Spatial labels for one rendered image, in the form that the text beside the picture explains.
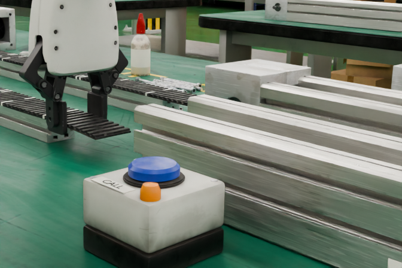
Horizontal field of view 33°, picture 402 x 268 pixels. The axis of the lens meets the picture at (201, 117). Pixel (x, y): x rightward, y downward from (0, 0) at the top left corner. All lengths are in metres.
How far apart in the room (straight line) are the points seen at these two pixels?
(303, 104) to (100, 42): 0.24
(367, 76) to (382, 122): 3.99
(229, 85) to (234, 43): 1.84
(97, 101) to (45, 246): 0.31
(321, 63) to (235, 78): 2.42
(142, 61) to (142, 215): 0.84
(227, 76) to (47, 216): 0.31
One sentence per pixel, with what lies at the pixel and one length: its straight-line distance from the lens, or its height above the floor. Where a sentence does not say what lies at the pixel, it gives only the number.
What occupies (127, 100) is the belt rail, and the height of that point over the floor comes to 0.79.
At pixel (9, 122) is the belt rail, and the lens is 0.93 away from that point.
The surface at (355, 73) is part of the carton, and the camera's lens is 4.71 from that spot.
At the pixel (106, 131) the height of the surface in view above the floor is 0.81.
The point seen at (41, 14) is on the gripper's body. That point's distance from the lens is 0.78.
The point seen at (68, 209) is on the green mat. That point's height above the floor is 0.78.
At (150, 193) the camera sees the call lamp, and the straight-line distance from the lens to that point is 0.48.
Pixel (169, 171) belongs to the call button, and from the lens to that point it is 0.51.
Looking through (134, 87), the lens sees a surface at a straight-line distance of 1.03.
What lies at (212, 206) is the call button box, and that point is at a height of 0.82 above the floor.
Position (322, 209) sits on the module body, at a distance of 0.53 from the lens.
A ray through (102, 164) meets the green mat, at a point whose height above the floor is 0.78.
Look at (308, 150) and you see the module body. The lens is 0.53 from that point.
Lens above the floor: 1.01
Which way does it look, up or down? 13 degrees down
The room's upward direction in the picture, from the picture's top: 2 degrees clockwise
